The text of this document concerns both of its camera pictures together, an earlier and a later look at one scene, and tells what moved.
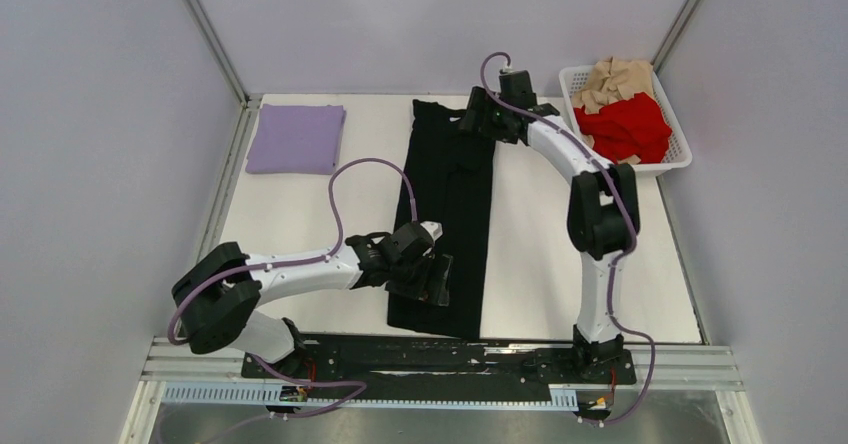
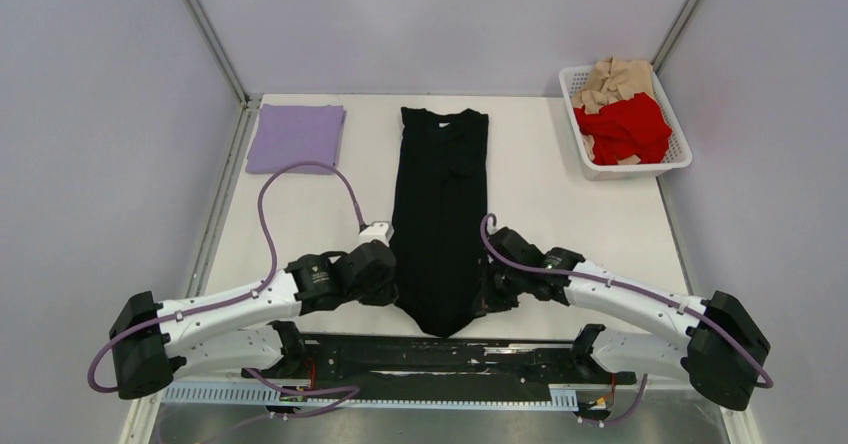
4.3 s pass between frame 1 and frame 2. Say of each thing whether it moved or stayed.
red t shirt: stayed
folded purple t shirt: stayed
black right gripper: moved
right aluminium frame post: stayed
